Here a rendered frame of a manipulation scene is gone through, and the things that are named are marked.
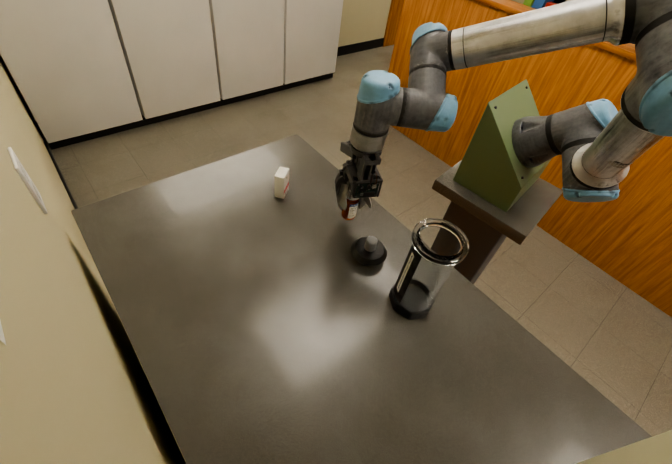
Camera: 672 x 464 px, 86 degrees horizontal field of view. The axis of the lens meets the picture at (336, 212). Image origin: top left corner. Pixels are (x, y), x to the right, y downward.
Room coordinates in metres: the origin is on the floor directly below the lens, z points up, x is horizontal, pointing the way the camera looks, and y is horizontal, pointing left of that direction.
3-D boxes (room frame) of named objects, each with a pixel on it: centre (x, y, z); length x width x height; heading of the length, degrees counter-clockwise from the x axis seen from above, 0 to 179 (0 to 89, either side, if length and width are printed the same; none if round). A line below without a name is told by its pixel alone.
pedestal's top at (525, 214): (0.98, -0.53, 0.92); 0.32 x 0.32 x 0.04; 52
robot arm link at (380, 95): (0.67, -0.05, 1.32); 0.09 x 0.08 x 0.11; 93
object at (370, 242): (0.58, -0.10, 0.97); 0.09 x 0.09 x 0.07
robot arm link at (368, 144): (0.67, -0.04, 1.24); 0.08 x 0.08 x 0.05
